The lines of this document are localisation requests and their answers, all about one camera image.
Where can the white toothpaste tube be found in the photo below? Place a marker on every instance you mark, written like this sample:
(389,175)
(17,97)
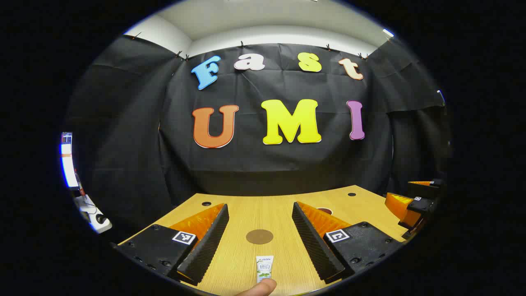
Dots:
(264,267)

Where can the beige cup brown inside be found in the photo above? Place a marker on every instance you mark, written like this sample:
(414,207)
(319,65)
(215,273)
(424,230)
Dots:
(326,211)

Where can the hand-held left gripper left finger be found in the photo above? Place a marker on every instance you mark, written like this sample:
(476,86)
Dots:
(205,246)

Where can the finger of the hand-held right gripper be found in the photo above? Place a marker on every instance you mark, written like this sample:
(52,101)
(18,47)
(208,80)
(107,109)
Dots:
(419,205)
(425,190)

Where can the black backdrop cloth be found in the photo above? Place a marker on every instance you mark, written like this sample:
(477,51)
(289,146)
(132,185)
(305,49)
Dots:
(172,144)

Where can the wooden desktop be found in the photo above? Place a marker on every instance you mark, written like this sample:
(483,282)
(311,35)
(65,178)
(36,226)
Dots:
(271,213)

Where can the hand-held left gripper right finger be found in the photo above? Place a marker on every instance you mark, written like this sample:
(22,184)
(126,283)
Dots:
(314,242)

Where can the white device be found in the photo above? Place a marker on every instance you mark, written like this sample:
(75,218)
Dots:
(104,225)

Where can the round brown coaster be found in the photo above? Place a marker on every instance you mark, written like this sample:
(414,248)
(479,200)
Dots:
(259,237)

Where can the computer monitor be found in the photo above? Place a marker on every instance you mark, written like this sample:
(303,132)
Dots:
(68,164)

